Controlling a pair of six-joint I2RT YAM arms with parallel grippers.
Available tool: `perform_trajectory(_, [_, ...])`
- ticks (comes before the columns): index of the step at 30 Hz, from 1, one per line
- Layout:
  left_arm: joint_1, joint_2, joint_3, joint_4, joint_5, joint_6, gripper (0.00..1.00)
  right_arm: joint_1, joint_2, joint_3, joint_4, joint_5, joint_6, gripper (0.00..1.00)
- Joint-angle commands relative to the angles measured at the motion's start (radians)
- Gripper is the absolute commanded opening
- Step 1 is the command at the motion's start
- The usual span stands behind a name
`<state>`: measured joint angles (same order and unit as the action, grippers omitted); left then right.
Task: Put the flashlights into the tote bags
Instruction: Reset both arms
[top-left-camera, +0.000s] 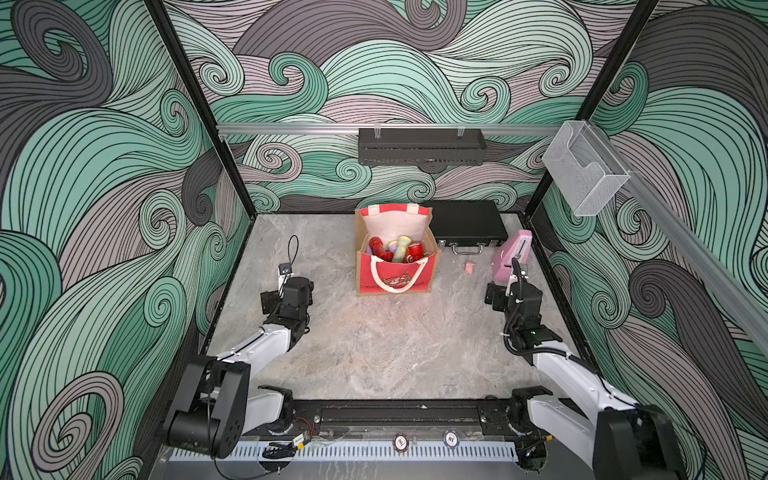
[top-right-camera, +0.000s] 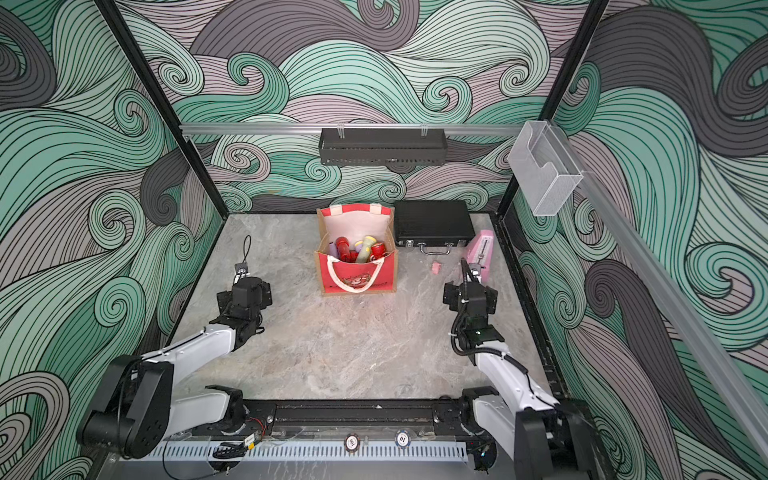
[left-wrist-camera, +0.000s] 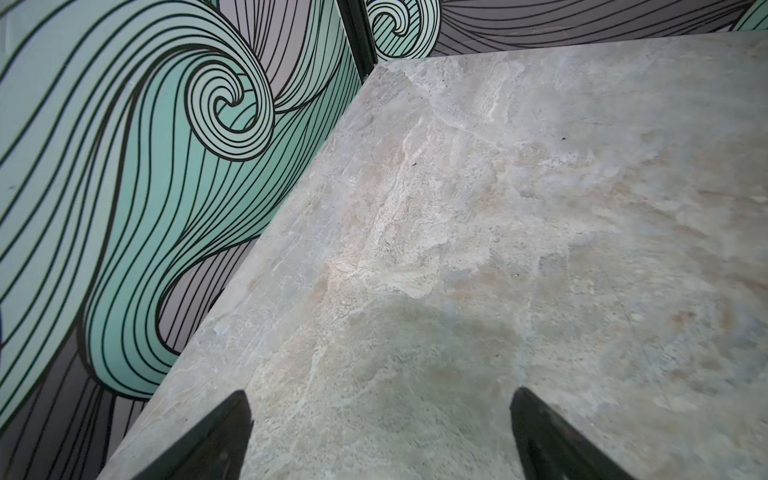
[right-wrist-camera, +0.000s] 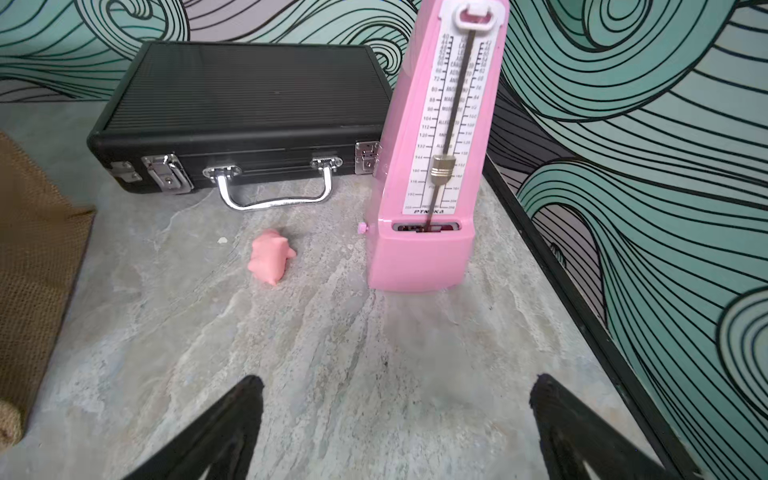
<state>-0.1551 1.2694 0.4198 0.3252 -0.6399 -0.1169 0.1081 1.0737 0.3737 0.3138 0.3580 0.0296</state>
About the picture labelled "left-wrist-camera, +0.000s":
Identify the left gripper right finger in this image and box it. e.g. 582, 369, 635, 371
510, 387, 633, 480

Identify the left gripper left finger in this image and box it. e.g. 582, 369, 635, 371
136, 390, 252, 480

